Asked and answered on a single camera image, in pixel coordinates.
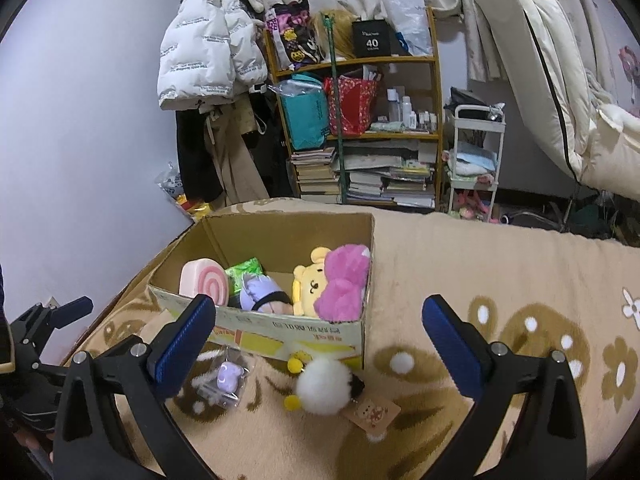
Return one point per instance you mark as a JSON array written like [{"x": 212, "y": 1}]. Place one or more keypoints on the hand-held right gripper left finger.
[{"x": 185, "y": 345}]

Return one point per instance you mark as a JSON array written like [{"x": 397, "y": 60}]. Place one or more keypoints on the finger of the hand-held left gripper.
[{"x": 72, "y": 310}]

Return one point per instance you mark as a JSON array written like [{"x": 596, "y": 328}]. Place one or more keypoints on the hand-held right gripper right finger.
[{"x": 450, "y": 345}]

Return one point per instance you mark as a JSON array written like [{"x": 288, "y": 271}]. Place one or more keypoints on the pink swirl roll plush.
[{"x": 205, "y": 282}]

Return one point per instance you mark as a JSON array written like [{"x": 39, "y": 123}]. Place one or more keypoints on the purple-haired plush doll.
[{"x": 260, "y": 290}]

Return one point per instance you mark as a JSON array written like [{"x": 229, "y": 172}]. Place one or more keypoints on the green tissue pack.
[{"x": 245, "y": 270}]

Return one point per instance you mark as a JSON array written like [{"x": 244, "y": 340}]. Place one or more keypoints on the pink plush toy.
[{"x": 345, "y": 280}]

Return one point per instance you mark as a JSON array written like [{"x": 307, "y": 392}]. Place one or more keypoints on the yellow dog plush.
[{"x": 307, "y": 287}]

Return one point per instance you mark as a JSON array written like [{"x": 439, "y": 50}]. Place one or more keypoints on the white fluffy plush with tag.
[{"x": 320, "y": 385}]

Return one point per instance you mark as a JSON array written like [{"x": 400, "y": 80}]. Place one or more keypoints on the cardboard box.
[{"x": 280, "y": 245}]

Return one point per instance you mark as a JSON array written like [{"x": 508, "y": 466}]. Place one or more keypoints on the small purple toy in bag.
[{"x": 227, "y": 375}]

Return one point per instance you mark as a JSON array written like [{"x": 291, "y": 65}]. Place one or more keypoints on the plastic bag with yellow contents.
[{"x": 172, "y": 185}]

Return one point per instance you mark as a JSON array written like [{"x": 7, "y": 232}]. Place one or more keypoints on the pile of books and papers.
[{"x": 390, "y": 180}]

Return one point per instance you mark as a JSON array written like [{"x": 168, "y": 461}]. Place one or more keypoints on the black hanging garment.
[{"x": 197, "y": 160}]

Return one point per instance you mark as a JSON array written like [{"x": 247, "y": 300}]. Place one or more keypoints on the light blue folded cloth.
[{"x": 475, "y": 160}]

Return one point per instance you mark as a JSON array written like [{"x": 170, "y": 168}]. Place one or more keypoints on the beige hanging trousers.
[{"x": 235, "y": 165}]

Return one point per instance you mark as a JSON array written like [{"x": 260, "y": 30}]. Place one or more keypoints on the white trolley cart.
[{"x": 500, "y": 160}]

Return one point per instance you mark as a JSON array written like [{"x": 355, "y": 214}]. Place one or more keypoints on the stack of old books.
[{"x": 315, "y": 172}]

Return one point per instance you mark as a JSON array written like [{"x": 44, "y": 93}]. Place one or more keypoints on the row of toiletry bottles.
[{"x": 407, "y": 110}]

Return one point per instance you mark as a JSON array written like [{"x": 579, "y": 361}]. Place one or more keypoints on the green pole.
[{"x": 338, "y": 125}]

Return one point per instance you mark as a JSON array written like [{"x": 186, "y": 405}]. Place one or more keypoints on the red gift bag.
[{"x": 357, "y": 105}]

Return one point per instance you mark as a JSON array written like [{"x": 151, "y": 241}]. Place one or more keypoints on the teal bag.
[{"x": 305, "y": 115}]

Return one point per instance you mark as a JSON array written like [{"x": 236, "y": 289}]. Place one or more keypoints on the wooden shelf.
[{"x": 380, "y": 61}]

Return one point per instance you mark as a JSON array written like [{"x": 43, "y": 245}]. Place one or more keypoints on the white puffer jacket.
[{"x": 200, "y": 45}]

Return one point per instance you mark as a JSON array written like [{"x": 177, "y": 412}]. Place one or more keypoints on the black square box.
[{"x": 371, "y": 39}]

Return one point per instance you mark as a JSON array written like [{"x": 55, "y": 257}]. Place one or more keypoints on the black purple patterned bag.
[{"x": 295, "y": 40}]

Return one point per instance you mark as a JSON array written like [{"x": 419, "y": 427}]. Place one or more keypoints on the blond wig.
[{"x": 345, "y": 35}]

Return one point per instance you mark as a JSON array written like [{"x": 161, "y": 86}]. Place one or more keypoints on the clear plastic bag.
[{"x": 407, "y": 15}]

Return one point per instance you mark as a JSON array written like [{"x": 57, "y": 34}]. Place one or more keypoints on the pink wall ornament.
[{"x": 629, "y": 62}]

